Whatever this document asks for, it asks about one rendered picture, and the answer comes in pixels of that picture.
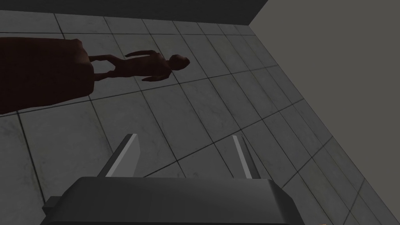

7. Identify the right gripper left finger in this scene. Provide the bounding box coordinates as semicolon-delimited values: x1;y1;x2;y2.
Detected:
97;133;140;178

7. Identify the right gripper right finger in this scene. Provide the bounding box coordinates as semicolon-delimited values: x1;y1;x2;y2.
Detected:
232;135;261;180

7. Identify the dark brown human figure statue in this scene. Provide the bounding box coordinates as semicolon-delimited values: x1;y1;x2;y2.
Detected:
0;37;191;115

